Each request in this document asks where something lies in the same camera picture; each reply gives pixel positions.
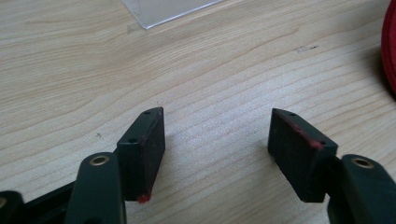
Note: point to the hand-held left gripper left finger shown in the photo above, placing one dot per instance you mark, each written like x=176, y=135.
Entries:
x=137, y=161

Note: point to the red round object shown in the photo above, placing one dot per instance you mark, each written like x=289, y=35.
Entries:
x=389, y=46

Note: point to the clear plastic sheet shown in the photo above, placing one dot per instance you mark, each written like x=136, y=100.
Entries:
x=165, y=11

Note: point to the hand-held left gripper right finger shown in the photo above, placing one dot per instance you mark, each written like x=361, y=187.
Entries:
x=305, y=165

